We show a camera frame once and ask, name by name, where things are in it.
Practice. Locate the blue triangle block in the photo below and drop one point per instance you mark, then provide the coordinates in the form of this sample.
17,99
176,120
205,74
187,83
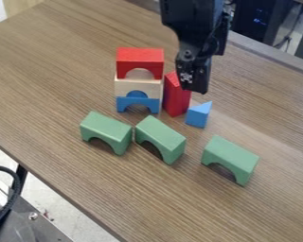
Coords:
199,115

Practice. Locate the white arch block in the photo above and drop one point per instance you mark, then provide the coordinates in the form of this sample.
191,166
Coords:
138,85

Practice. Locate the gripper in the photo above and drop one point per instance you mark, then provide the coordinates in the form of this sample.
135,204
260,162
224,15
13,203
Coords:
203,42

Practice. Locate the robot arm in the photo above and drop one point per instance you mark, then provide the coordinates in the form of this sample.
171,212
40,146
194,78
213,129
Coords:
191,17

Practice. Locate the black computer tower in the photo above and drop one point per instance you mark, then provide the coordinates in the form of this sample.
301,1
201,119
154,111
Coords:
261,17

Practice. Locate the green arch block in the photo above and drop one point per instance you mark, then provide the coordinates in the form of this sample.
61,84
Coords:
106,132
160,138
230,159

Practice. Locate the red arch block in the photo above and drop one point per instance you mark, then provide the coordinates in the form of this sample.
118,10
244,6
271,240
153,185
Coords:
140,62

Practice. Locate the blue arch block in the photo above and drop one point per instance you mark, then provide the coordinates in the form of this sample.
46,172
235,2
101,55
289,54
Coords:
138,102

